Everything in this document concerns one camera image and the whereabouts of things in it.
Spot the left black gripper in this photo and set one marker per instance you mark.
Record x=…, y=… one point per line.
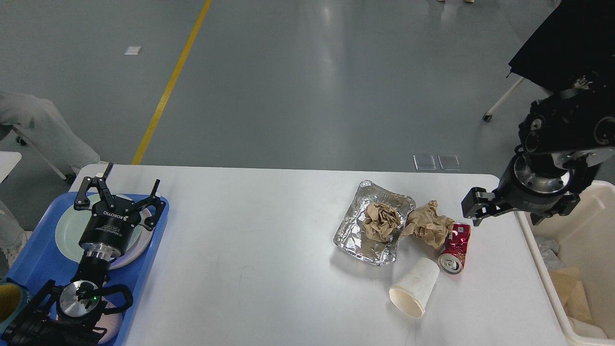
x=108, y=228

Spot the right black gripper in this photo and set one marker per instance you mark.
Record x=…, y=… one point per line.
x=521, y=187

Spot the light green plate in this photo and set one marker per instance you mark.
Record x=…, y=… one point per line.
x=69, y=230

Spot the brown paper bag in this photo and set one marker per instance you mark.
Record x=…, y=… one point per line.
x=564, y=280
x=577, y=306

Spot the aluminium foil tray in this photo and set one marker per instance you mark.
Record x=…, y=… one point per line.
x=350, y=236

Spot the white paper cup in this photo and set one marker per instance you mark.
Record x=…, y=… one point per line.
x=585, y=329
x=412, y=292

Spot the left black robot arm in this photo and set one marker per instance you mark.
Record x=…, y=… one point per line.
x=80, y=276

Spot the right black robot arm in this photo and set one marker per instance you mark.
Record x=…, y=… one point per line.
x=564, y=140

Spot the white plastic bin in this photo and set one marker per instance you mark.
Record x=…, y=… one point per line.
x=586, y=238

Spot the red foil wrapper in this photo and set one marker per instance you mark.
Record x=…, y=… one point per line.
x=453, y=257

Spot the blue plastic tray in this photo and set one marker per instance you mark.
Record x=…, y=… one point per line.
x=41, y=260

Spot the white rolling chair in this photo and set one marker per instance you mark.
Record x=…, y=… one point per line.
x=487, y=117

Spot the crumpled brown paper ball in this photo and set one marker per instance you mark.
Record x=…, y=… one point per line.
x=425, y=223

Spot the person in grey trousers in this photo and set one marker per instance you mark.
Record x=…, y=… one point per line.
x=42, y=122

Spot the blue yellow mug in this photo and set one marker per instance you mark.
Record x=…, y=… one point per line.
x=13, y=298

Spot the lying white paper cup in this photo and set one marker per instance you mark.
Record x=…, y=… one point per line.
x=412, y=292

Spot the crumpled brown paper in tray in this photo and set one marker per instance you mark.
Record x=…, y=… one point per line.
x=381, y=221

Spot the black jacket on chair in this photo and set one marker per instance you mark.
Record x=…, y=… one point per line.
x=576, y=38

